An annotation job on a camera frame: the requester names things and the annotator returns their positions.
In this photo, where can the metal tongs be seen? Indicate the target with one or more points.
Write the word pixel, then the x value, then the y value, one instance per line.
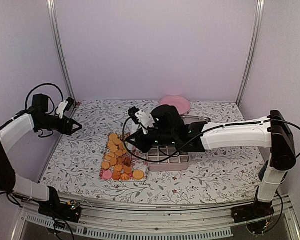
pixel 128 130

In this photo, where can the metal tin lid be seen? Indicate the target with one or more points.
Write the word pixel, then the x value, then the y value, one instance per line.
pixel 189 119

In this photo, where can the round cream sandwich cookie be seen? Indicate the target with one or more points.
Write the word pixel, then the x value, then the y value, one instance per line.
pixel 138 174

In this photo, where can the front aluminium rail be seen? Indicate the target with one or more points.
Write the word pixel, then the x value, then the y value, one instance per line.
pixel 112 220

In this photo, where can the floral tablecloth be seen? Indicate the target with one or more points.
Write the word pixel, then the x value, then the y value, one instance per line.
pixel 220 176

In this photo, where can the pink plate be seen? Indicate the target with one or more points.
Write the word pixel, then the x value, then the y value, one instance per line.
pixel 182 105

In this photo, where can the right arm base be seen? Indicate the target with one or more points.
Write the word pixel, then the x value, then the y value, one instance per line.
pixel 252 211

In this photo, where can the pink round cookie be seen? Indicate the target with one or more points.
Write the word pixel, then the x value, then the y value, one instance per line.
pixel 107 175

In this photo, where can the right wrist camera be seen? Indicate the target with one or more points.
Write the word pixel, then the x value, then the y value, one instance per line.
pixel 141 118

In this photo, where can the compartment tin box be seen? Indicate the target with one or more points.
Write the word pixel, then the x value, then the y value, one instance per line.
pixel 163 160

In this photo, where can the floral cookie tray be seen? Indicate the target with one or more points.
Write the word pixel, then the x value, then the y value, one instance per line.
pixel 117 160

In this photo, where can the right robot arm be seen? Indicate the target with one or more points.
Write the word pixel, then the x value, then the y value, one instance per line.
pixel 164 127

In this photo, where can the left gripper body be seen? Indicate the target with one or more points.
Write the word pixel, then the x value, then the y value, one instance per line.
pixel 61 128

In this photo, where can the aluminium post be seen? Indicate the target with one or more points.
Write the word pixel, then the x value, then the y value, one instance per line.
pixel 257 24
pixel 52 13

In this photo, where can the right aluminium post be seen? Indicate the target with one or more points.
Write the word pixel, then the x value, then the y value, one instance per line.
pixel 257 24

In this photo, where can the dark blue cup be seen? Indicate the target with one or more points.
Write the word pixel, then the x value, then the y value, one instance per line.
pixel 262 171

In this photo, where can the swirl butter cookie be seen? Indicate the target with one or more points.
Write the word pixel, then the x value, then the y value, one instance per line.
pixel 125 177

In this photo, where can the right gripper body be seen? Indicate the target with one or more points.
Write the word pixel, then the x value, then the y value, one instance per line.
pixel 145 147

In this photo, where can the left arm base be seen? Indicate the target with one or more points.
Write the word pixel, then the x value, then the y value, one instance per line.
pixel 62 211

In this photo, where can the left aluminium post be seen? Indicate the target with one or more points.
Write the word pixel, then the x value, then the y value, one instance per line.
pixel 52 13

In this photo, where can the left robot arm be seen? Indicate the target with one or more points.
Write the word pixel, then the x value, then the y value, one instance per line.
pixel 33 118

